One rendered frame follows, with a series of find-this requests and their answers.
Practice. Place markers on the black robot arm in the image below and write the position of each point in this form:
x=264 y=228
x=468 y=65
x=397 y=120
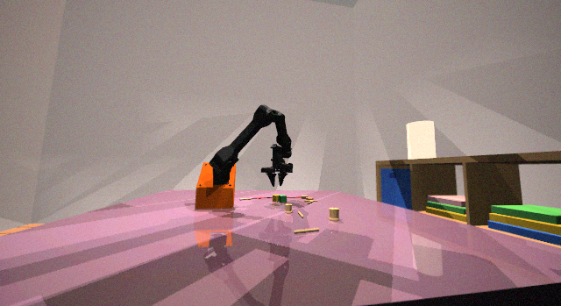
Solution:
x=227 y=157

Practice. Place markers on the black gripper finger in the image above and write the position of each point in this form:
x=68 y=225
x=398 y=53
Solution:
x=271 y=178
x=281 y=178

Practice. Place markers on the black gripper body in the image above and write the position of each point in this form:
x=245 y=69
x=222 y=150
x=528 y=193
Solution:
x=271 y=170

